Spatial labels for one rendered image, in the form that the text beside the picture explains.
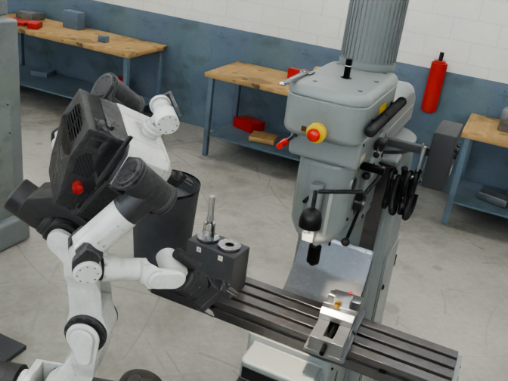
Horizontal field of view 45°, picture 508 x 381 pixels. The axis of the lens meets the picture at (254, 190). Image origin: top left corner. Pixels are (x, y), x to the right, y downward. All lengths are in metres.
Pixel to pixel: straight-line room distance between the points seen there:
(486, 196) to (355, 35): 3.92
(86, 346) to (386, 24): 1.45
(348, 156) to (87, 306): 0.97
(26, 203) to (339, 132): 0.96
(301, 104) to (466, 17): 4.42
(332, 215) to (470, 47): 4.29
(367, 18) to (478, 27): 4.07
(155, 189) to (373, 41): 0.95
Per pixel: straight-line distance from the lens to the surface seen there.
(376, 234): 2.58
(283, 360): 2.35
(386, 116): 1.99
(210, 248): 2.37
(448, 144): 2.22
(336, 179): 2.03
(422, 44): 6.26
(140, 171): 1.58
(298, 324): 2.35
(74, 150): 1.69
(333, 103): 1.83
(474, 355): 4.19
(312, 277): 2.64
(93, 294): 2.05
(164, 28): 7.30
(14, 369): 2.43
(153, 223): 4.08
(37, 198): 1.94
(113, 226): 1.65
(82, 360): 2.16
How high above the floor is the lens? 2.33
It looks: 24 degrees down
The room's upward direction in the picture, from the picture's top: 7 degrees clockwise
